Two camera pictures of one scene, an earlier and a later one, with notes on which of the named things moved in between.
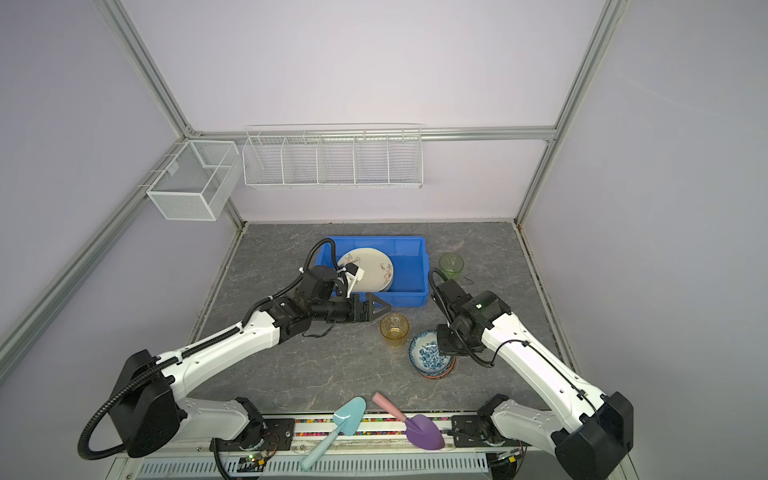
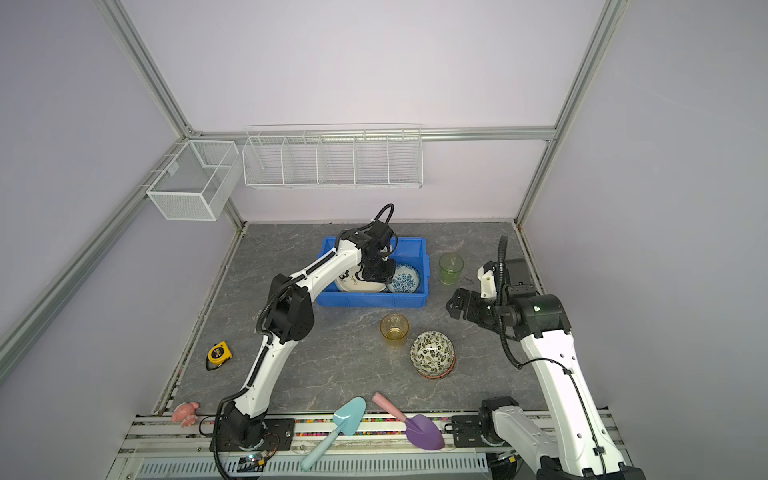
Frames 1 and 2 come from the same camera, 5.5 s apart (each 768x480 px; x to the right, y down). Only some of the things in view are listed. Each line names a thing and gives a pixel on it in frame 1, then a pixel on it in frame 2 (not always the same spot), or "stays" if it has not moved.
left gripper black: (368, 315) -> (386, 277)
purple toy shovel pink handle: (420, 430) stays
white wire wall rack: (295, 157) stays
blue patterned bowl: (425, 355) -> (405, 280)
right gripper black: (445, 346) -> (473, 310)
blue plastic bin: (410, 262) stays
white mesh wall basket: (197, 181) stays
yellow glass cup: (394, 328) stays
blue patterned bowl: (448, 372) stays
